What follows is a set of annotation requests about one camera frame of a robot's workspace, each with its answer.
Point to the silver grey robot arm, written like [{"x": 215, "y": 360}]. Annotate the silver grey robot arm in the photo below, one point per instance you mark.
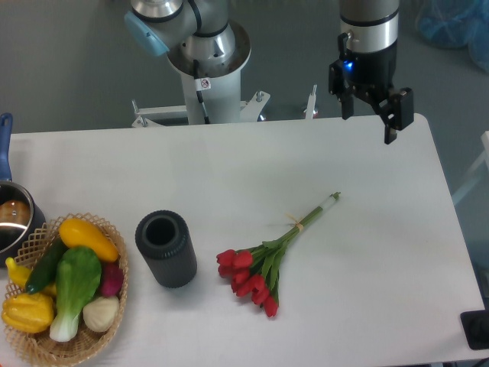
[{"x": 158, "y": 26}]

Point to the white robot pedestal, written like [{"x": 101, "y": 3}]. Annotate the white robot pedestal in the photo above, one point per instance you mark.
[{"x": 210, "y": 73}]

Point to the dark green cucumber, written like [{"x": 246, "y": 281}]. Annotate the dark green cucumber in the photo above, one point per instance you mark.
[{"x": 44, "y": 272}]

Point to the white garlic bulb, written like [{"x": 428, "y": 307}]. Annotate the white garlic bulb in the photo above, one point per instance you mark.
[{"x": 99, "y": 314}]

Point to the yellow squash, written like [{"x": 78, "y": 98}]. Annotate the yellow squash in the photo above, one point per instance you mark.
[{"x": 76, "y": 232}]

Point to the small yellow gourd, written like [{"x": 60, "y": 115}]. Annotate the small yellow gourd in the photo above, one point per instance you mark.
[{"x": 19, "y": 275}]

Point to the dark grey ribbed vase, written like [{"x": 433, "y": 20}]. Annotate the dark grey ribbed vase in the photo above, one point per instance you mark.
[{"x": 164, "y": 241}]

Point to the blue plastic bag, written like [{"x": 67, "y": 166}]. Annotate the blue plastic bag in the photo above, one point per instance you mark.
[{"x": 454, "y": 25}]

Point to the red tulip bouquet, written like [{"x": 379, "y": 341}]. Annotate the red tulip bouquet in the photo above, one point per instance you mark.
[{"x": 255, "y": 271}]

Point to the yellow bell pepper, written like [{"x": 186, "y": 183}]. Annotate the yellow bell pepper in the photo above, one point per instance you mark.
[{"x": 29, "y": 313}]

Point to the purple red radish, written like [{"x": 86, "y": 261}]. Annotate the purple red radish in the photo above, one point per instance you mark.
[{"x": 111, "y": 280}]

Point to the woven wicker basket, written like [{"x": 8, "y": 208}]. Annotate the woven wicker basket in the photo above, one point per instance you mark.
[{"x": 39, "y": 349}]

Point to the green bok choy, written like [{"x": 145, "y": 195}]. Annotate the green bok choy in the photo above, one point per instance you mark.
[{"x": 78, "y": 277}]

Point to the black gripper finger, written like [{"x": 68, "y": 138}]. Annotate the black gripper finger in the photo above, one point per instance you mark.
[
  {"x": 337, "y": 87},
  {"x": 396, "y": 110}
]

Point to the black device at edge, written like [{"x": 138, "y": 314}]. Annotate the black device at edge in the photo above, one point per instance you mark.
[{"x": 475, "y": 326}]

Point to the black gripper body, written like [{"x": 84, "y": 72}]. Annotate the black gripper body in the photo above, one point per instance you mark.
[{"x": 369, "y": 76}]

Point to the blue handled saucepan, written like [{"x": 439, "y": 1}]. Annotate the blue handled saucepan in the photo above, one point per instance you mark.
[{"x": 20, "y": 215}]

